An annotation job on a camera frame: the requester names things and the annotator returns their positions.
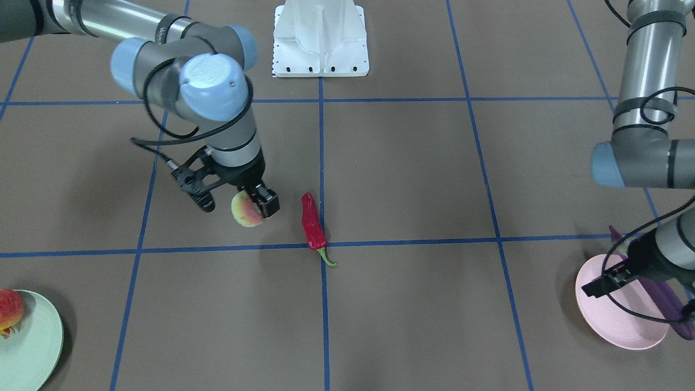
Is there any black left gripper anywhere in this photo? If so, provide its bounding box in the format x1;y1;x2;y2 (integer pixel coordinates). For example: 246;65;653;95
582;228;693;299

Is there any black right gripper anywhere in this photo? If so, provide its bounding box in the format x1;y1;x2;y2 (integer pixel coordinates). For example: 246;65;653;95
172;148;280;219

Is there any pink yellow peach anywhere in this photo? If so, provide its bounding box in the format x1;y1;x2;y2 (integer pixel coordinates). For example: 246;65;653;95
230;191;264;228

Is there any red chili pepper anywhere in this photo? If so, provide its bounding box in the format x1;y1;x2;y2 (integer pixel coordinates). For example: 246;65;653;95
301;192;338;267

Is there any purple eggplant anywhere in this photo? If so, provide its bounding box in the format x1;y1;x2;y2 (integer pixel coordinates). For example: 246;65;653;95
609;220;694;340

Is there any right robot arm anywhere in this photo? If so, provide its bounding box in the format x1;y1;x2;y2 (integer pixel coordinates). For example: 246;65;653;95
2;1;280;220

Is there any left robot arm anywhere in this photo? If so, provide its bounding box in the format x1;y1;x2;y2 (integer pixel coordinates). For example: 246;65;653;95
582;1;693;299

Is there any pink plate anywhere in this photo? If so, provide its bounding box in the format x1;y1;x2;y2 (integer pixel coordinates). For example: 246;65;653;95
575;254;671;350

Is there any green plate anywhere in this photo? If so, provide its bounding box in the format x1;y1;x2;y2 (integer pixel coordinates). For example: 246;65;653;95
1;289;64;390

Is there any black camera cable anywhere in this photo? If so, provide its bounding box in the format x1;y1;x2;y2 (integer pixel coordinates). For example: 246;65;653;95
600;195;695;326

